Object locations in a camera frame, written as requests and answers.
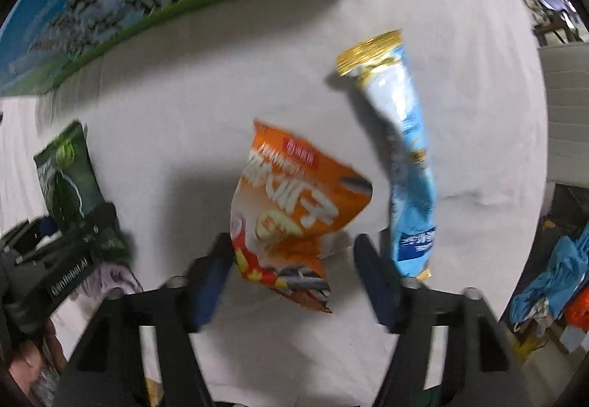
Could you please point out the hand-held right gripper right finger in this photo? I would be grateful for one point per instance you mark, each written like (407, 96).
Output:
(373, 283)

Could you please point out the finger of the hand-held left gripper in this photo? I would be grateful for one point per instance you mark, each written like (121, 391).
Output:
(99, 223)

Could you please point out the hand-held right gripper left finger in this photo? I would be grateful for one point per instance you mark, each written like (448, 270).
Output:
(212, 283)

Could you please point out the dark green snack bag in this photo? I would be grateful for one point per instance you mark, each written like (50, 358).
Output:
(69, 177)

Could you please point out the orange snack bag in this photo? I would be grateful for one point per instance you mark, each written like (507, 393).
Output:
(290, 209)

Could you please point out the light blue snack packet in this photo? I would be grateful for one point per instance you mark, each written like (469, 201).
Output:
(405, 158)

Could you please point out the person's left hand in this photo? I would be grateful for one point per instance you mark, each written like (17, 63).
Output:
(34, 356)

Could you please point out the pale purple packet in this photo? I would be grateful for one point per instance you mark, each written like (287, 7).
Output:
(110, 280)

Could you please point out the blue cloth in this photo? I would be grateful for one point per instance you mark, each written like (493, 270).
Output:
(554, 278)

